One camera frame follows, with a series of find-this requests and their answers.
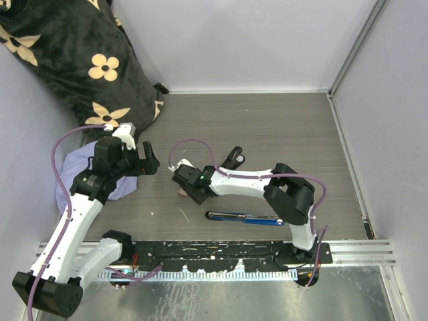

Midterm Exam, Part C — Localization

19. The black stapler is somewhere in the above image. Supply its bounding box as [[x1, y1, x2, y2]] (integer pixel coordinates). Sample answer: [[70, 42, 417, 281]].
[[221, 146, 245, 171]]

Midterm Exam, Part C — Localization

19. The blue stapler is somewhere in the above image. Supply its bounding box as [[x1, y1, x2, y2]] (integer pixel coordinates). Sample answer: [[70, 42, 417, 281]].
[[205, 211, 285, 226]]

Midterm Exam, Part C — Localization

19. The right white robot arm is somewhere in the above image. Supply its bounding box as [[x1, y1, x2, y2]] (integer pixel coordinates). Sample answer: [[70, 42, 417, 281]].
[[169, 159, 319, 263]]

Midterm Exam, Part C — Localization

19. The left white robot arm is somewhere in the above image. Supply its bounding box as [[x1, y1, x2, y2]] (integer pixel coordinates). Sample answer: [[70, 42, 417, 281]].
[[12, 136, 160, 318]]

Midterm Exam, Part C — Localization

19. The lavender crumpled cloth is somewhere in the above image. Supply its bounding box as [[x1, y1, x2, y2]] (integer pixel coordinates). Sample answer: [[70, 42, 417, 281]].
[[56, 141, 138, 214]]

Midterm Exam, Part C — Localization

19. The black floral plush blanket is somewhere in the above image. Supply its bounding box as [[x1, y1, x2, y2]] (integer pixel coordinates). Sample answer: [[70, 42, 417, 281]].
[[1, 0, 167, 142]]

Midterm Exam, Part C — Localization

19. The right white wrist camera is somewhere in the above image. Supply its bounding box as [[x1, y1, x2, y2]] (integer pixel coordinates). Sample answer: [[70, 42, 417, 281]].
[[168, 158, 194, 173]]

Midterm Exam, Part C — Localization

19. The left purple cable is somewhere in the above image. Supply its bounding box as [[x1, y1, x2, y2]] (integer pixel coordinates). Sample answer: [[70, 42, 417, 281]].
[[26, 125, 165, 321]]

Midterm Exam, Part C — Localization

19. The black mounting base plate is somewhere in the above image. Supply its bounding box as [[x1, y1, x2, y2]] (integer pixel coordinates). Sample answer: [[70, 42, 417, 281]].
[[111, 240, 314, 273]]

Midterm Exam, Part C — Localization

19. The white slotted cable duct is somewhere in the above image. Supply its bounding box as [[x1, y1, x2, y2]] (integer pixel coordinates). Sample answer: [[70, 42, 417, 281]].
[[96, 267, 298, 282]]

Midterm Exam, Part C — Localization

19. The aluminium slotted rail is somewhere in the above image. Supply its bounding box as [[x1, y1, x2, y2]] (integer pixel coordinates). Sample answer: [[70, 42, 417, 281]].
[[33, 239, 399, 268]]

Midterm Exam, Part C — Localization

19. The aluminium corner frame post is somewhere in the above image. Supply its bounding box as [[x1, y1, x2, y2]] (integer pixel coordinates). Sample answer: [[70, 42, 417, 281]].
[[328, 0, 389, 98]]

